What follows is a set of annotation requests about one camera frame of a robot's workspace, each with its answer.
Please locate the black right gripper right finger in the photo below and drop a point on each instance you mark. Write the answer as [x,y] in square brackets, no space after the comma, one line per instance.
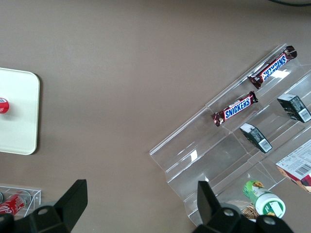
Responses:
[213,218]

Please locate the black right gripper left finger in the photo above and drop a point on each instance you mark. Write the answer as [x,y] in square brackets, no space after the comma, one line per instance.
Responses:
[60,216]

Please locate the deep tan wicker basket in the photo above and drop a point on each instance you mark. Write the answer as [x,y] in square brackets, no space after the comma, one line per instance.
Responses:
[249,212]

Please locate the beige plastic tray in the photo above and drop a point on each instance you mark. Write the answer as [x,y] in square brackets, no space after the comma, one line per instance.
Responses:
[19,131]

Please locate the clear acrylic bottle rack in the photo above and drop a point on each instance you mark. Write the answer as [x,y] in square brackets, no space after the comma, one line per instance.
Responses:
[36,196]

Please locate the red soda can in bin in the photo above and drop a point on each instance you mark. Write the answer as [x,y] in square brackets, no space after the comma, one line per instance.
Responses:
[14,202]

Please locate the green white plastic bottle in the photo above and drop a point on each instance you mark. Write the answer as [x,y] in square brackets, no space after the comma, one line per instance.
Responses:
[264,199]

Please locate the clear acrylic stepped stand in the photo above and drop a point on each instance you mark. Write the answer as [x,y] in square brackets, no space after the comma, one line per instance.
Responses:
[194,165]

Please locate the small black box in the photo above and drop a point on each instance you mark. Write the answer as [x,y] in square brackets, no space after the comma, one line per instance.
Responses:
[255,137]
[294,108]

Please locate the white red carton box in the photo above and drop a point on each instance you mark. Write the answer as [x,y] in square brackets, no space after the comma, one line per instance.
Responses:
[296,167]

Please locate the Snickers chocolate bar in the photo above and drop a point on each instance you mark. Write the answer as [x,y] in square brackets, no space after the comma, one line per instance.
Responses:
[236,108]
[273,66]

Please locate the brown table cover sheet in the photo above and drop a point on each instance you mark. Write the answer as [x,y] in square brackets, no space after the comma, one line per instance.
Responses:
[121,72]

